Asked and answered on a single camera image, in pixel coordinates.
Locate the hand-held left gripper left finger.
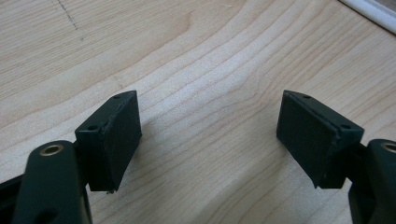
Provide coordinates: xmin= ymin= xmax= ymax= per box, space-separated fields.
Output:
xmin=74 ymin=90 xmax=143 ymax=192

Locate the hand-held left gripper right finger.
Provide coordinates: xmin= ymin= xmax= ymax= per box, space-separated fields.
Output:
xmin=276 ymin=90 xmax=365 ymax=189

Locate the clear plastic bag white trim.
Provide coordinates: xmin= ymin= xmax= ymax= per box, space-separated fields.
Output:
xmin=337 ymin=0 xmax=396 ymax=35

